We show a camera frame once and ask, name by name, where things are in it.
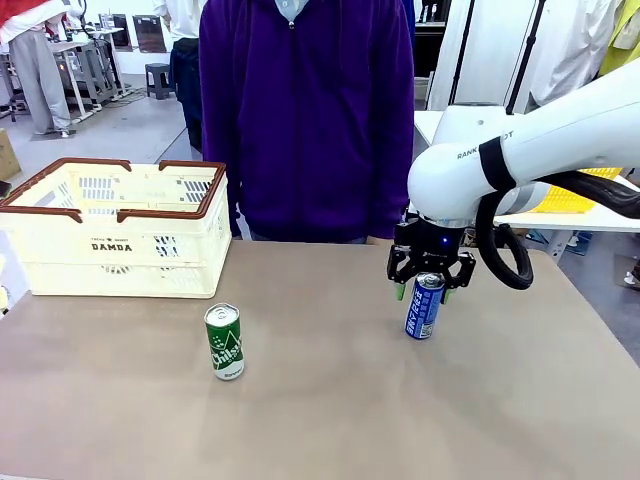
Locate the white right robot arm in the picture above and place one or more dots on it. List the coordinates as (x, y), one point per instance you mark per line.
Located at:
(550, 140)

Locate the green Chilsung can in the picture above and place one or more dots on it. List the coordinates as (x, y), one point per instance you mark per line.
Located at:
(225, 345)

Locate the brown cardboard box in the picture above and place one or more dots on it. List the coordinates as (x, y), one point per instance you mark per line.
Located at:
(9, 155)

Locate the person in purple hoodie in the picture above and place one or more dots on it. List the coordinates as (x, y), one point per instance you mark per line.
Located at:
(305, 125)

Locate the blue drink can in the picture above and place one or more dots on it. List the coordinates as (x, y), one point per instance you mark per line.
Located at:
(424, 312)

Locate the yellow plastic basket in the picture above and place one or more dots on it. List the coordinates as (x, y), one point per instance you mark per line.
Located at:
(565, 200)

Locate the grey workshop desk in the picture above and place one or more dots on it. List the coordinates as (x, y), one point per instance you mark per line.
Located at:
(85, 55)

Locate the person in yellow vest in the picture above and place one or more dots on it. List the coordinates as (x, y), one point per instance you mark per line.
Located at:
(625, 40)

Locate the person in grey trousers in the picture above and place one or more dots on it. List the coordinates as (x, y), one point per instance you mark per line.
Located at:
(40, 75)

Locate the white side table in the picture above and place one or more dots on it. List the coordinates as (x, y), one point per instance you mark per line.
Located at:
(600, 220)

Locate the cream shopping basket brown rim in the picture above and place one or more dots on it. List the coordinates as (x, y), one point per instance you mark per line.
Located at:
(115, 270)

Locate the dark wall panel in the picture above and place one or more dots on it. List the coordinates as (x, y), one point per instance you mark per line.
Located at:
(149, 34)

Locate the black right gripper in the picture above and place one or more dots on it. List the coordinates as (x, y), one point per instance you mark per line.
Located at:
(430, 240)

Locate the black tripod pole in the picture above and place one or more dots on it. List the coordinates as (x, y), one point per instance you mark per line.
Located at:
(522, 60)

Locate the person white shirt dark trousers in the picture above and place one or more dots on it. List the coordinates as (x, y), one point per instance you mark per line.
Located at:
(187, 75)

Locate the thin black stand pole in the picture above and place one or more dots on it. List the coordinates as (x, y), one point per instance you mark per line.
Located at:
(461, 50)

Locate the grey plastic stool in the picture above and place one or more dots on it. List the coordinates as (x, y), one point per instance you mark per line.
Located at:
(159, 80)

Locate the person in white shirt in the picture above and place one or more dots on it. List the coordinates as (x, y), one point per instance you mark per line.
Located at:
(565, 50)

